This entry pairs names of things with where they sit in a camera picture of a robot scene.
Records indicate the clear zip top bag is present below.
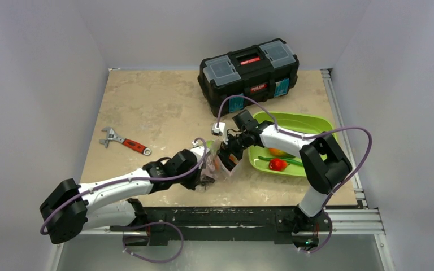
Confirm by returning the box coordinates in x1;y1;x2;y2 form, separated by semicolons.
202;139;242;188

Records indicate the green orange fake mango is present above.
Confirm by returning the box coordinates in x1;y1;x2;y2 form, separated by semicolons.
268;148;295;158

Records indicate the green fake bean pod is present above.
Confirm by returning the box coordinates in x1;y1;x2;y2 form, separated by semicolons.
258;156;303;171

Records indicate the orange fake fruit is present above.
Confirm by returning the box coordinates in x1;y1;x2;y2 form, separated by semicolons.
229;154;239;165

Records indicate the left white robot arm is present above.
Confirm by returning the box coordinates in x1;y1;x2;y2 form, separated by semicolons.
39;146;214;244

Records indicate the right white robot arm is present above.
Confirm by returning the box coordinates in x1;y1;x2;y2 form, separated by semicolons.
212;110;353;230

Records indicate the green plastic tray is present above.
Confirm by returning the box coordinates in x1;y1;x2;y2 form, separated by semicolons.
247;111;334;177

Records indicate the black plastic toolbox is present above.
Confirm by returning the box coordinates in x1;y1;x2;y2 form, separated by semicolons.
197;38;300;117

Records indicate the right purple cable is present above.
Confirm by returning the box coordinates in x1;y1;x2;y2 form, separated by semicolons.
216;94;373;255

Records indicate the purple cable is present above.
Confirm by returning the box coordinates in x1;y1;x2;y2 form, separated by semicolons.
40;137;207;264
216;94;373;255

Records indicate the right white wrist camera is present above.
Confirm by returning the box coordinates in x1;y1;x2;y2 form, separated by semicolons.
211;122;228;143

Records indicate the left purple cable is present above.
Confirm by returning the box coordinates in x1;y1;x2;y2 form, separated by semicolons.
40;137;207;264

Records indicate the red handled adjustable wrench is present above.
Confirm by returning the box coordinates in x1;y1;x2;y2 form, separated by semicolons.
99;126;152;156

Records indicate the black metal base frame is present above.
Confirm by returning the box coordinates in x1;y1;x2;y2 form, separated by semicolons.
82;204;384;248

